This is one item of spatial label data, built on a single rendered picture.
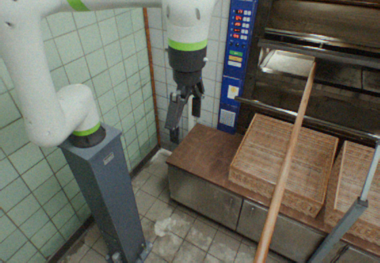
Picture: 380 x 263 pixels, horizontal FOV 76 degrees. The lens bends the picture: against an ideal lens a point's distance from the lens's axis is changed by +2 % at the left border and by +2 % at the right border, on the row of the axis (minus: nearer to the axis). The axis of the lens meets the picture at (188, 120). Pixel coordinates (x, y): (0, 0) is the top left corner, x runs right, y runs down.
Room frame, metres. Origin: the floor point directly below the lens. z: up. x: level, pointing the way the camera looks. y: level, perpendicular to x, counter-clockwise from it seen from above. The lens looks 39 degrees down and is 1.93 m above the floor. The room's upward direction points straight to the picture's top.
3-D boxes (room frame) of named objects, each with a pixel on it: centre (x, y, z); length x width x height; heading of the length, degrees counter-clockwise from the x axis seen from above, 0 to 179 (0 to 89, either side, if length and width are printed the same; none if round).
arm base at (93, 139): (0.82, 0.49, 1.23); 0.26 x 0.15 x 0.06; 60
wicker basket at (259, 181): (1.08, -0.62, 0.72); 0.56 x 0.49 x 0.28; 60
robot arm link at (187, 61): (0.55, 0.01, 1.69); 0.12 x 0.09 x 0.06; 62
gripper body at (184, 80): (0.55, 0.00, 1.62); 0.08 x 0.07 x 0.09; 152
